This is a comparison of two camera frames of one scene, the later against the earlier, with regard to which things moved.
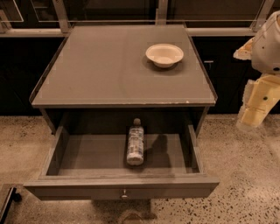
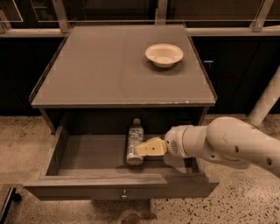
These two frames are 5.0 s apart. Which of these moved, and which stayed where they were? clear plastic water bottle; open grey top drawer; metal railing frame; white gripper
Moved: white gripper
Stayed: metal railing frame; open grey top drawer; clear plastic water bottle
